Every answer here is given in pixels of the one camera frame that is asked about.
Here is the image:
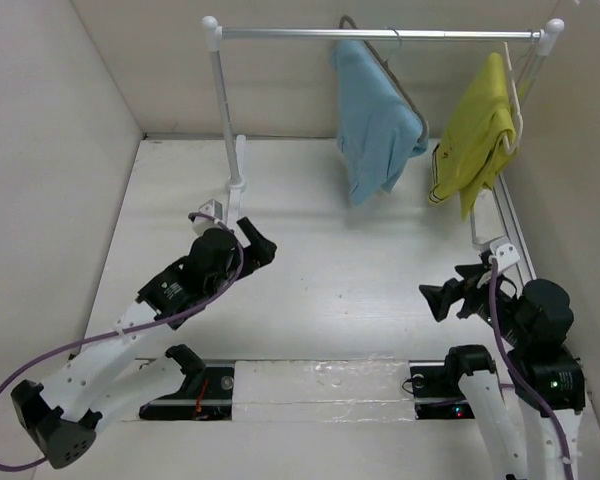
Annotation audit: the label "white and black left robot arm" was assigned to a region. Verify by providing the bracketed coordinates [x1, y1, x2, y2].
[11, 217, 277, 470]

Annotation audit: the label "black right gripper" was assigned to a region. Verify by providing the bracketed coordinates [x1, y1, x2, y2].
[419, 260, 531, 346]

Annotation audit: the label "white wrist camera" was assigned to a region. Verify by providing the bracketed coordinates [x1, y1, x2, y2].
[489, 237, 521, 273]
[189, 199, 224, 237]

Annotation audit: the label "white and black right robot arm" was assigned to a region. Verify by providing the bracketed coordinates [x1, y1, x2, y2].
[402, 259, 586, 479]

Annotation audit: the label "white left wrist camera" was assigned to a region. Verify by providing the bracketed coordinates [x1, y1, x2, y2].
[189, 199, 224, 237]

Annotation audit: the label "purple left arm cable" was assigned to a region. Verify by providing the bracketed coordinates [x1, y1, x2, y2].
[0, 212, 245, 474]

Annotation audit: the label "silver and white clothes rack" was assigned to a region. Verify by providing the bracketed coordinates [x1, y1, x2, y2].
[200, 16, 567, 251]

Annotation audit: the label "silver metal hanger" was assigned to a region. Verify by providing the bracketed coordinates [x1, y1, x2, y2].
[363, 40, 429, 142]

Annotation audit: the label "light blue trousers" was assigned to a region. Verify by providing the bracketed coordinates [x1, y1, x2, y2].
[330, 40, 428, 206]

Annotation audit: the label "yellow-green garment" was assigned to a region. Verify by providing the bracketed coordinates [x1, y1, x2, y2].
[429, 52, 517, 219]

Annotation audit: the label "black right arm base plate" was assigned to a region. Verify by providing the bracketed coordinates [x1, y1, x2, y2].
[402, 360, 475, 420]

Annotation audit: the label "white plastic hanger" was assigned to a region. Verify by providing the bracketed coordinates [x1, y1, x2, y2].
[502, 42, 524, 156]

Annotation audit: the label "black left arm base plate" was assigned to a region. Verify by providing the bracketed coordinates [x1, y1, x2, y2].
[138, 344, 235, 421]

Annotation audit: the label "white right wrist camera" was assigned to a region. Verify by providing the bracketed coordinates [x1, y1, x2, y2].
[489, 237, 521, 273]

